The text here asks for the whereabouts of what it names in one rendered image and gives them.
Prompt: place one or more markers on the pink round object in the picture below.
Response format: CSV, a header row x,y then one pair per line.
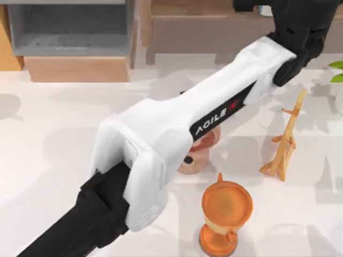
x,y
199,158

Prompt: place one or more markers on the wooden cupboard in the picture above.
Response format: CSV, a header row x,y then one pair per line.
x,y
9,48

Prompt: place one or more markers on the pale wooden drawer front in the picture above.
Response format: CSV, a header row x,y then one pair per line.
x,y
77,68

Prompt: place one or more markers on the orange trophy cup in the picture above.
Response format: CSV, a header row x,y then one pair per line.
x,y
226,203

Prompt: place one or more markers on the pale wooden stick stand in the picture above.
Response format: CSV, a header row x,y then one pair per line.
x,y
288,134

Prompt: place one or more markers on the wooden open shelf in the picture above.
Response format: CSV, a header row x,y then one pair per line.
x,y
203,29

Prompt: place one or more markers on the green plant leaves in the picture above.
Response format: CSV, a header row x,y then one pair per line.
x,y
337,72

